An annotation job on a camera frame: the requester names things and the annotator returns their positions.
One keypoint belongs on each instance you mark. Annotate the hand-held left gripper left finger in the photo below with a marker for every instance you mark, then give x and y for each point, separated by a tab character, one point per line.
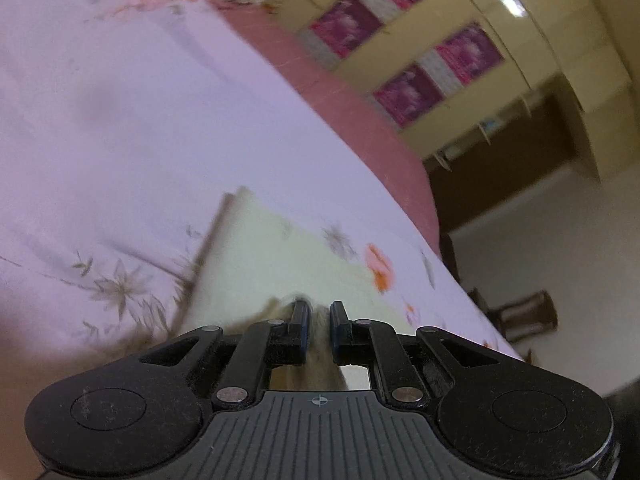
303	332

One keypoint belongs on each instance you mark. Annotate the dark brown door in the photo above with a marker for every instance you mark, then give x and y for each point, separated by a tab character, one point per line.
500	185

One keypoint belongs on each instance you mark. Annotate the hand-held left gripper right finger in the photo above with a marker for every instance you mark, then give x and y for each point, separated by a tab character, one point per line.
337	332

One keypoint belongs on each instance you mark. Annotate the pale green sweater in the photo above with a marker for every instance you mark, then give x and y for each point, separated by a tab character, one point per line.
250	260

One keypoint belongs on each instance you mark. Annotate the wooden chair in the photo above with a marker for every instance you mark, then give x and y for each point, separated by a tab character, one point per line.
525	311

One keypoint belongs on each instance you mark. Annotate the open corner shelf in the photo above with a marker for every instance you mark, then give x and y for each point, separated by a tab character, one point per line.
480	130

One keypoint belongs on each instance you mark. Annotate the pink bed sheet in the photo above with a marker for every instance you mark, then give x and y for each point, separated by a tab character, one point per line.
350	125

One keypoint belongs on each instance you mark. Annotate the cream wardrobe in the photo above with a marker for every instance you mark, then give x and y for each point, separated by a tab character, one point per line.
550	35

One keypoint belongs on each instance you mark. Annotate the purple floral blanket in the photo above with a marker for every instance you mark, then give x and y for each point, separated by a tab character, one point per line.
150	110

